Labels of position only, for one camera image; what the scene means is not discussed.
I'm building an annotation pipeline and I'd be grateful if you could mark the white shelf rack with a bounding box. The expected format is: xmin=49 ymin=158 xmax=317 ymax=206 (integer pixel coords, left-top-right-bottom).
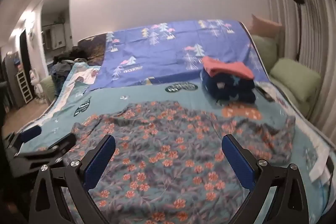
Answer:
xmin=16 ymin=72 xmax=33 ymax=104

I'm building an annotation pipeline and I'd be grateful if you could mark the black phone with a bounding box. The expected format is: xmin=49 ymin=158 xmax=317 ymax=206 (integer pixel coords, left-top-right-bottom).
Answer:
xmin=257 ymin=86 xmax=276 ymax=103

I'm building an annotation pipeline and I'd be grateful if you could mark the white ribbed curtain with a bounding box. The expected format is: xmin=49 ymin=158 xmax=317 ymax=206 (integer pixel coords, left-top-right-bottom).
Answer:
xmin=260 ymin=0 xmax=336 ymax=135

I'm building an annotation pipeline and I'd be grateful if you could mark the small green cushion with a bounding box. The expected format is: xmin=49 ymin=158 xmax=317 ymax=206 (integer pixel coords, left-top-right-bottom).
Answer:
xmin=39 ymin=76 xmax=57 ymax=104

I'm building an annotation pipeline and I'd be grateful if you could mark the teal printed blanket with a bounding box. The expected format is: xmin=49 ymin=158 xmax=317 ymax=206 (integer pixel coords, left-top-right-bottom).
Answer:
xmin=16 ymin=61 xmax=336 ymax=224

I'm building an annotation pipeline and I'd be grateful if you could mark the floral teal and orange garment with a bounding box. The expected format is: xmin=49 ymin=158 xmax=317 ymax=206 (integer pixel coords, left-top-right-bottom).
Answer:
xmin=62 ymin=100 xmax=297 ymax=224

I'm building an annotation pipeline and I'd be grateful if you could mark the pink pillow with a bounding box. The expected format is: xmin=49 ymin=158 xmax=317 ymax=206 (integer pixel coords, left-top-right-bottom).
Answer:
xmin=251 ymin=14 xmax=283 ymax=39

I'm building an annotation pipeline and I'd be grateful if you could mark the white cabinet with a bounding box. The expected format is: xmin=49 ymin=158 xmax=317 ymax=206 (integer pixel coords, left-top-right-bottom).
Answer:
xmin=42 ymin=23 xmax=66 ymax=51

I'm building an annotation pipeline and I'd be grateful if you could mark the dark brown blanket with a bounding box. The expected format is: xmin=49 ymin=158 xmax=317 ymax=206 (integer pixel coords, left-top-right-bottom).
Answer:
xmin=77 ymin=33 xmax=108 ymax=67

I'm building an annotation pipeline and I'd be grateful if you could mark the white plush toy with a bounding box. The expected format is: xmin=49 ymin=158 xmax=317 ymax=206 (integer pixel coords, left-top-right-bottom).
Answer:
xmin=29 ymin=69 xmax=44 ymax=104

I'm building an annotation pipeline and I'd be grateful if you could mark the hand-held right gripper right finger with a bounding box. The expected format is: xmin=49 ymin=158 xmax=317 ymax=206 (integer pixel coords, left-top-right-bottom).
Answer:
xmin=221 ymin=134 xmax=311 ymax=224

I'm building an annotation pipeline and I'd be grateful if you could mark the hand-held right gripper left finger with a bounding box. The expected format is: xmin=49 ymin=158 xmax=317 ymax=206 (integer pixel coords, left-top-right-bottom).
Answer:
xmin=28 ymin=134 xmax=116 ymax=224

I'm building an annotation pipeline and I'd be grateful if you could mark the folded coral garment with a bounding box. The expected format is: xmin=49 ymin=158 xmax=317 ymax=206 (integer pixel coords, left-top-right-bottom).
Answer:
xmin=202 ymin=56 xmax=255 ymax=80

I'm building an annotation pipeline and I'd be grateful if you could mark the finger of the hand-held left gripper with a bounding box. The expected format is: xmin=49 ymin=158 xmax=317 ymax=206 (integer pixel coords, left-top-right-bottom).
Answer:
xmin=5 ymin=125 xmax=42 ymax=154
xmin=13 ymin=133 xmax=77 ymax=171

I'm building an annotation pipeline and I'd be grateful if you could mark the blue tree-print sheet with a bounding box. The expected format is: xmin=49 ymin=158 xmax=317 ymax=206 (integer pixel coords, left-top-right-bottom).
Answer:
xmin=88 ymin=20 xmax=266 ymax=90

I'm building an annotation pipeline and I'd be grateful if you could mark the grey refrigerator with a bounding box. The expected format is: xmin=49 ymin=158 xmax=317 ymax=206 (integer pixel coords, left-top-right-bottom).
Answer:
xmin=2 ymin=52 xmax=27 ymax=109

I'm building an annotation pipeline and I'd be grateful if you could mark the pile of dark clothes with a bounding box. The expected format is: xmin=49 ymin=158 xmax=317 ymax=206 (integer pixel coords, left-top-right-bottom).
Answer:
xmin=51 ymin=46 xmax=89 ymax=88

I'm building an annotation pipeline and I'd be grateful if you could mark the folded navy star-print garment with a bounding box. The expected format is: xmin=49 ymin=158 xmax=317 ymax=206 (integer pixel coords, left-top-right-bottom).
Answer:
xmin=200 ymin=67 xmax=257 ymax=104

